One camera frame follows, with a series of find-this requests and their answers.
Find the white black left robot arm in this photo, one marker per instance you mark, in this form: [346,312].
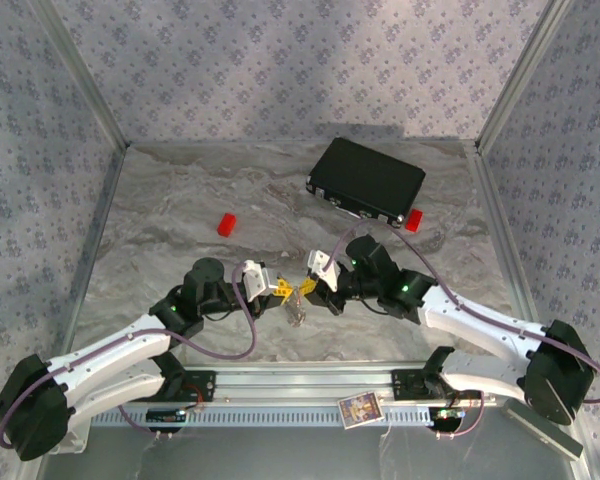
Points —
[105,357]

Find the small circuit board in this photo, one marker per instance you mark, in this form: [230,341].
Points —
[165,416]
[447,414]

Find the aluminium frame post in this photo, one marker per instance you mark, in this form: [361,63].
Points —
[520,75]
[82,75]

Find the small printed card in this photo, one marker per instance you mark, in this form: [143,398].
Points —
[361,411]

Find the red plastic block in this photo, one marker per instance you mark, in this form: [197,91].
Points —
[414,220]
[226,224]

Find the grey metal bar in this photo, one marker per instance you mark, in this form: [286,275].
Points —
[545,435]

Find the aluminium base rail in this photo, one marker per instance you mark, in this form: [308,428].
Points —
[300,385]

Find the aluminium table side rail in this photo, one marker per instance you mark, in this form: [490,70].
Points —
[99,225]
[497,225]

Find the black case with metal latches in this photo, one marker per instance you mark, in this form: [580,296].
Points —
[365,175]

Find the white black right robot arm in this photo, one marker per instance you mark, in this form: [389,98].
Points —
[485,325]

